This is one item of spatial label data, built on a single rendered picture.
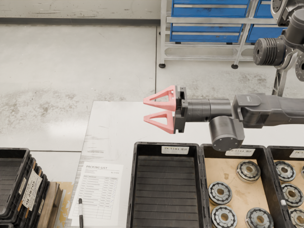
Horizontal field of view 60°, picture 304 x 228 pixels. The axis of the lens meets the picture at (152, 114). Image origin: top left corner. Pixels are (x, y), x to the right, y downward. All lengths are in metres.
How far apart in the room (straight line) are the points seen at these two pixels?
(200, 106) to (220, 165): 0.71
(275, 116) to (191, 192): 0.65
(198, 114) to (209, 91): 2.20
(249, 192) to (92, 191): 0.73
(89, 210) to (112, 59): 2.17
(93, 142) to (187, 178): 0.58
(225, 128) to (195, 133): 0.96
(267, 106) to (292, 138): 1.06
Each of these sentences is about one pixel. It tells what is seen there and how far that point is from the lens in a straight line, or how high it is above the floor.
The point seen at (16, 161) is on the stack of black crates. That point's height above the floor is 0.49.
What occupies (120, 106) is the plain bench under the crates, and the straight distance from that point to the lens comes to 1.66.
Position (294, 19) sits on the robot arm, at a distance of 0.99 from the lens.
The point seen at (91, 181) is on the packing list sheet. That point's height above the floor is 0.70.
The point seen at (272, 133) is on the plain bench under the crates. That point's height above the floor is 0.70.
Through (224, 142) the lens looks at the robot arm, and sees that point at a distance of 0.59.
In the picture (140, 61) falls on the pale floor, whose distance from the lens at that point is 3.12.
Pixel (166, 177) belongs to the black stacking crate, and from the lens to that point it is 1.23.
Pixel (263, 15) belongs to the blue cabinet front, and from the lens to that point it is 2.89.
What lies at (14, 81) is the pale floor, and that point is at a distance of 3.22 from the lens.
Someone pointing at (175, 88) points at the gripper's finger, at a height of 1.51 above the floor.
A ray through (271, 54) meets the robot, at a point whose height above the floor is 0.92.
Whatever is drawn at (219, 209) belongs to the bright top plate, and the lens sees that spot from 1.17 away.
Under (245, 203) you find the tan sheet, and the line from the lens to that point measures 1.25.
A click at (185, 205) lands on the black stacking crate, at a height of 0.83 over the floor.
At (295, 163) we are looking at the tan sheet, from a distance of 1.44.
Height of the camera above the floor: 1.93
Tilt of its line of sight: 50 degrees down
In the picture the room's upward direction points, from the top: straight up
